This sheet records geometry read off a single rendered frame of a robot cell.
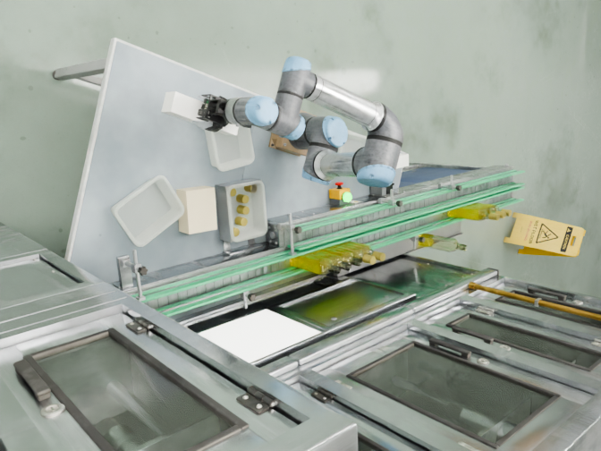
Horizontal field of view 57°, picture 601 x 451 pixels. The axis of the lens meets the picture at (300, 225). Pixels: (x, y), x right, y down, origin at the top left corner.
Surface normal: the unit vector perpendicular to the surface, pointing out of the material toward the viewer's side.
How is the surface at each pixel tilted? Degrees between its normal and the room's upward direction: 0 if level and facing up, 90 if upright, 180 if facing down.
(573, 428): 90
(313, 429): 90
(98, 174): 0
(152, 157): 0
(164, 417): 90
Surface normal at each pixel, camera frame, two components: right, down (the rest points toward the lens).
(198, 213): 0.65, 0.14
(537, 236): -0.50, -0.31
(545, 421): -0.06, -0.97
